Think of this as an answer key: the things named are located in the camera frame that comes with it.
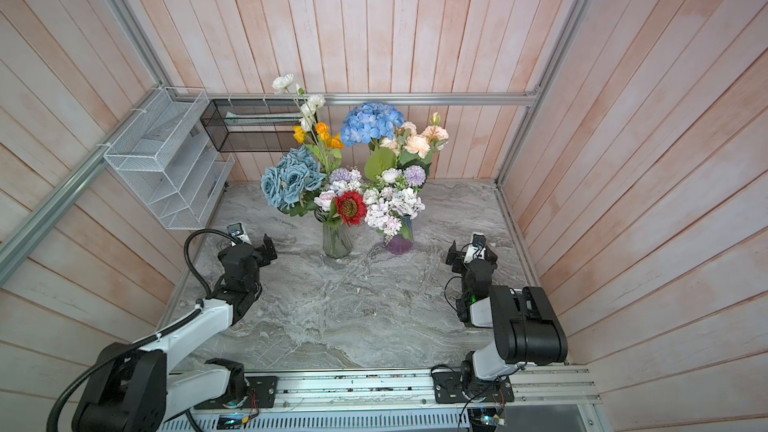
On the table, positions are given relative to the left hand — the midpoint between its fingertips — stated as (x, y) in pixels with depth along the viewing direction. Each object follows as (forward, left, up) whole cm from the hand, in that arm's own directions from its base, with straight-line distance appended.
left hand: (253, 243), depth 86 cm
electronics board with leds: (-41, -63, -14) cm, 77 cm away
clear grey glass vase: (+6, -23, -7) cm, 25 cm away
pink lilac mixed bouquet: (+10, -27, +17) cm, 33 cm away
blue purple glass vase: (+6, -45, -9) cm, 46 cm away
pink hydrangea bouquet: (+4, -40, +17) cm, 44 cm away
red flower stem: (+2, -30, +15) cm, 34 cm away
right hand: (+3, -66, -4) cm, 66 cm away
